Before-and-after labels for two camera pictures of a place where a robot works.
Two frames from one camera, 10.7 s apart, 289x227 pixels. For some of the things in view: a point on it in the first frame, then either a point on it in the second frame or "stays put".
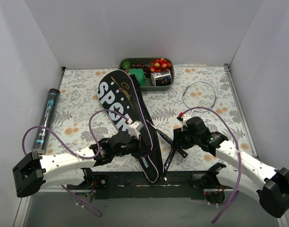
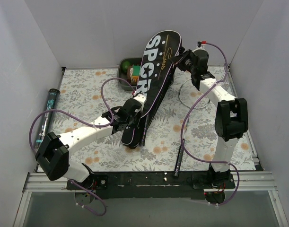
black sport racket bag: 120,99 → 156,69
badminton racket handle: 202,110 → 180,153
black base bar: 189,185 stays put
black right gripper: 176,140 → 180,58
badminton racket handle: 165,136 → 143,141
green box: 140,74 → 133,73
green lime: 126,65 stays put
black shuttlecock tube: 41,135 stays put
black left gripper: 139,145 → 136,117
